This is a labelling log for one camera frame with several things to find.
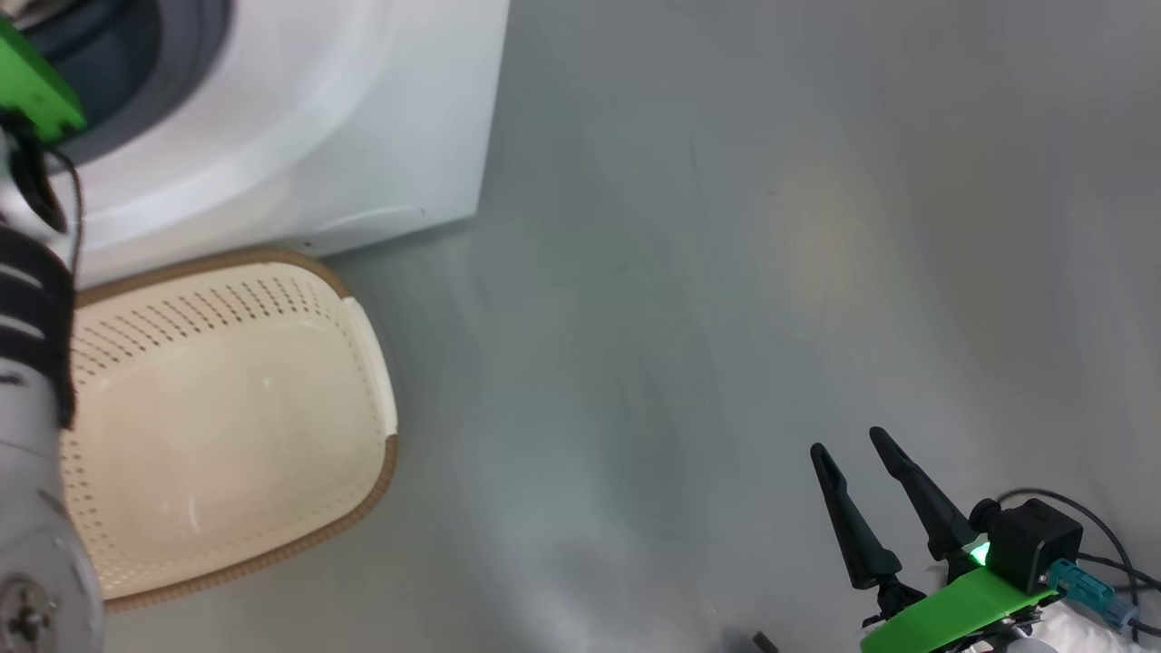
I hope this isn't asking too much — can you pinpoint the white front-load washing machine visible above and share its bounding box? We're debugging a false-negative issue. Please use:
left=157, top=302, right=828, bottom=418
left=0, top=0, right=511, bottom=291

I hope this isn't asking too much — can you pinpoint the grey rubber door gasket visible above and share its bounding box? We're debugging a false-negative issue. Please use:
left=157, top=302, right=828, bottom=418
left=18, top=0, right=233, bottom=170

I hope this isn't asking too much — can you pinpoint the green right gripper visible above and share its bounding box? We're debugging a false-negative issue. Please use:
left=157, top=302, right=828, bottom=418
left=810, top=426, right=1060, bottom=653

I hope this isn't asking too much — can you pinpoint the brown left camera cable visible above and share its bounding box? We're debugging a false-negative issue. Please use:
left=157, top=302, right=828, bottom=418
left=36, top=148, right=85, bottom=275

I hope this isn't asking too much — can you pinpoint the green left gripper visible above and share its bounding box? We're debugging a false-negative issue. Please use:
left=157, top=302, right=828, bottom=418
left=0, top=16, right=87, bottom=146

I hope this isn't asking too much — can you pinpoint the teal right camera connector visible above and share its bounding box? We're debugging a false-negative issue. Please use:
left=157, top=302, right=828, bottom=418
left=1048, top=558, right=1140, bottom=632

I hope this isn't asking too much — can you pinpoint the cream perforated laundry basket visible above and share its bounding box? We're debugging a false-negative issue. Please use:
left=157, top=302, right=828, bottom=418
left=59, top=249, right=400, bottom=614

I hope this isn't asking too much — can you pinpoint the black right camera cable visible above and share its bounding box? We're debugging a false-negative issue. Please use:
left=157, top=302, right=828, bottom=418
left=996, top=488, right=1161, bottom=638

